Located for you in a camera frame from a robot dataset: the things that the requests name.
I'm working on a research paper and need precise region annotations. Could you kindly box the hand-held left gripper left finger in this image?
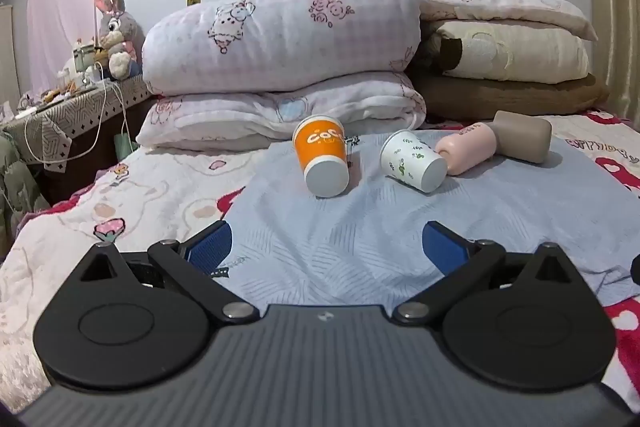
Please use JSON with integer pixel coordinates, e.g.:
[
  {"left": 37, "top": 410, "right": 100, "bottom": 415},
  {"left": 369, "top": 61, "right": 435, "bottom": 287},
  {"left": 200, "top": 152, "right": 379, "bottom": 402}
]
[{"left": 75, "top": 221, "right": 260, "bottom": 326}]

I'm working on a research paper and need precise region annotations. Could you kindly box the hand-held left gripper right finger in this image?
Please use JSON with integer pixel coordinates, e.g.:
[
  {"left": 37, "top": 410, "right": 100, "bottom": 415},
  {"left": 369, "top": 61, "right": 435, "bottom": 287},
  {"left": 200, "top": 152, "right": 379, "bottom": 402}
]
[{"left": 392, "top": 221, "right": 580, "bottom": 326}]

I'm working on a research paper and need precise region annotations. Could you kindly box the white leaf print cup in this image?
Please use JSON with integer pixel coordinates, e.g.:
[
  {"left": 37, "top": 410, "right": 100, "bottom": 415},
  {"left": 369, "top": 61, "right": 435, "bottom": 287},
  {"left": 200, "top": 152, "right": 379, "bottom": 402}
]
[{"left": 379, "top": 129, "right": 449, "bottom": 194}]

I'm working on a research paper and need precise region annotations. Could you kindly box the pink cup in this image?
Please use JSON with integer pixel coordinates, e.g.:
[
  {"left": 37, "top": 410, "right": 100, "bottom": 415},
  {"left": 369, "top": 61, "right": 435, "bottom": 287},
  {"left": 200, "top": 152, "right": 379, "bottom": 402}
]
[{"left": 434, "top": 122, "right": 498, "bottom": 176}]

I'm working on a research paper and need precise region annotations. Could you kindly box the taupe cup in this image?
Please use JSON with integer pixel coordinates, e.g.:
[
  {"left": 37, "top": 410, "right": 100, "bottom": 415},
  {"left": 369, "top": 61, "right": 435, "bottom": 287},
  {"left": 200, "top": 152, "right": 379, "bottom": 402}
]
[{"left": 492, "top": 110, "right": 553, "bottom": 165}]

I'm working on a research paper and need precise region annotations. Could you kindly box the orange paper cup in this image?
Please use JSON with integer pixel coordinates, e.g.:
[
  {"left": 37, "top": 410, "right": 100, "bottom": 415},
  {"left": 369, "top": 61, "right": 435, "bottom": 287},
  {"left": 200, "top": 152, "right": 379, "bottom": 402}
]
[{"left": 293, "top": 114, "right": 351, "bottom": 198}]

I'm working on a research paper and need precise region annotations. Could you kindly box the light blue towel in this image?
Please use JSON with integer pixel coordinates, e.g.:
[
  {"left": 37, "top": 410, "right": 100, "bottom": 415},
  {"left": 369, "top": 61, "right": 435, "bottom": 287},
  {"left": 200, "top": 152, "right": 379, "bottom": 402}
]
[{"left": 210, "top": 129, "right": 640, "bottom": 309}]

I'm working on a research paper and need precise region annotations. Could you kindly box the white pink folded quilt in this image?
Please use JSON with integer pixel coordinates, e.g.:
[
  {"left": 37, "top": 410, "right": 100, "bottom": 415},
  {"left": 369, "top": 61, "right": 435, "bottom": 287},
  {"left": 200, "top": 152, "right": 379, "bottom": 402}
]
[{"left": 136, "top": 72, "right": 429, "bottom": 152}]

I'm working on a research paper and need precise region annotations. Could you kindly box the dark wooden side table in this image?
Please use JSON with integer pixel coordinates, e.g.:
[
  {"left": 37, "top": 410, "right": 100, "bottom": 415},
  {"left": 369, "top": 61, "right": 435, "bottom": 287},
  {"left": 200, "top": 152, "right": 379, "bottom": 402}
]
[{"left": 30, "top": 97, "right": 154, "bottom": 208}]

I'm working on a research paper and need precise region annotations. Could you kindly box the brown pillow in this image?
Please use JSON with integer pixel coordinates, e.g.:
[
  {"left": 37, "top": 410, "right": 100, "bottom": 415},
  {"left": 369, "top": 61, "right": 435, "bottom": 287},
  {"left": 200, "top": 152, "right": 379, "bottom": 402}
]
[{"left": 412, "top": 72, "right": 611, "bottom": 124}]

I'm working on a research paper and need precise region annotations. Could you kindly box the cluttered bedside table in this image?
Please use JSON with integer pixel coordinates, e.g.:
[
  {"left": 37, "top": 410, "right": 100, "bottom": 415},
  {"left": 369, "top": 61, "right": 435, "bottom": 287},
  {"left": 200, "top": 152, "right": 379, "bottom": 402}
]
[{"left": 2, "top": 74, "right": 153, "bottom": 172}]

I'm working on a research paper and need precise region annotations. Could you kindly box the green padded jacket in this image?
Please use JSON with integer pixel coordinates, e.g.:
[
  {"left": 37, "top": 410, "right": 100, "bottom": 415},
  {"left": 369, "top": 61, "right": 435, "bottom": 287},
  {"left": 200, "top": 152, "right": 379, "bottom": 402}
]
[{"left": 0, "top": 131, "right": 52, "bottom": 249}]

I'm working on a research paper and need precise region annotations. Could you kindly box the cream pillow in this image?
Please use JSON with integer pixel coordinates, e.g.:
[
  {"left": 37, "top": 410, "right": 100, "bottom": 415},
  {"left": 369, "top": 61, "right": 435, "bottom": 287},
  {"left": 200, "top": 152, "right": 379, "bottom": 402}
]
[{"left": 429, "top": 19, "right": 591, "bottom": 85}]

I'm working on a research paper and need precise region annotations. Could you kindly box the pink checkered folded quilt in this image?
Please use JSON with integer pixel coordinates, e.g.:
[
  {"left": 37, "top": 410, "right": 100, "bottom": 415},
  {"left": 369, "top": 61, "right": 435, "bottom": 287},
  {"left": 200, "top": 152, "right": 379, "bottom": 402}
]
[{"left": 141, "top": 0, "right": 424, "bottom": 98}]

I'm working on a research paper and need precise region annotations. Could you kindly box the grey plush rabbit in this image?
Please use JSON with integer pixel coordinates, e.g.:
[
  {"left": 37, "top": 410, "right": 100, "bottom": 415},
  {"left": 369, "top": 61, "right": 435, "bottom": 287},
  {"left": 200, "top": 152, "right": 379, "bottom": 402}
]
[{"left": 93, "top": 0, "right": 146, "bottom": 82}]

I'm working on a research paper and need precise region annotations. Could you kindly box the pink floral pillow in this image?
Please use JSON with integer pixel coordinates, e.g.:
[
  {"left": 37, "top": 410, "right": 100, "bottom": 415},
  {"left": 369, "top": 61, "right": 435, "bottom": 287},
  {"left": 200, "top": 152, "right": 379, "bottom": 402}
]
[{"left": 415, "top": 0, "right": 599, "bottom": 42}]

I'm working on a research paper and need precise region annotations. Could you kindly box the beige curtain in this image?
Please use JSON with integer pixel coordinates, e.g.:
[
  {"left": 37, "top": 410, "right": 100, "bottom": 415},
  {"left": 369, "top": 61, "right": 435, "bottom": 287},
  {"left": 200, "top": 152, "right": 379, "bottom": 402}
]
[{"left": 580, "top": 0, "right": 640, "bottom": 128}]

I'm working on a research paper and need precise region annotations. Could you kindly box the white cable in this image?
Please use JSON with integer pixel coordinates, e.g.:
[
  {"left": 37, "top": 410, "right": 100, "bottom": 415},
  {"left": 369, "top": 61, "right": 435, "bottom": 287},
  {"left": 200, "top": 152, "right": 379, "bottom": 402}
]
[{"left": 22, "top": 62, "right": 132, "bottom": 160}]

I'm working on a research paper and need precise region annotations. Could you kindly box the pink wall cloth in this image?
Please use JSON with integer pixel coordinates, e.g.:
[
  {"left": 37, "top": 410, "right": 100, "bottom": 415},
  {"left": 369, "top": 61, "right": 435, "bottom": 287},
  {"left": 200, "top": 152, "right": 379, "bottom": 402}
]
[{"left": 26, "top": 0, "right": 101, "bottom": 94}]

